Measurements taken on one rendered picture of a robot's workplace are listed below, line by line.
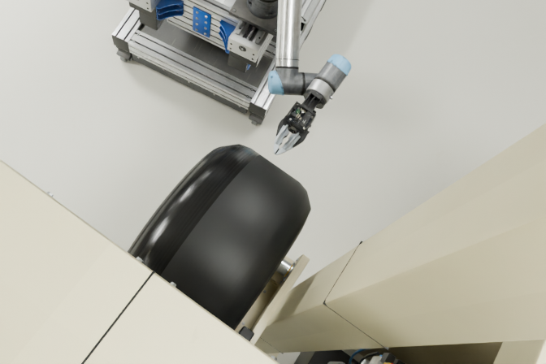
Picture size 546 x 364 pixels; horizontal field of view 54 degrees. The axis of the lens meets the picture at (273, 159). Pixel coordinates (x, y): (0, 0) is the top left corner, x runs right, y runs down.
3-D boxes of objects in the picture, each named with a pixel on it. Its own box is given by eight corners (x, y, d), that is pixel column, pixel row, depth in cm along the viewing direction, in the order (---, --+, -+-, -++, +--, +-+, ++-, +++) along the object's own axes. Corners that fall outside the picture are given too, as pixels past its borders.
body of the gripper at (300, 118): (283, 115, 153) (307, 84, 156) (281, 125, 161) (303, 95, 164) (305, 131, 152) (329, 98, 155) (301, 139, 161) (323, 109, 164)
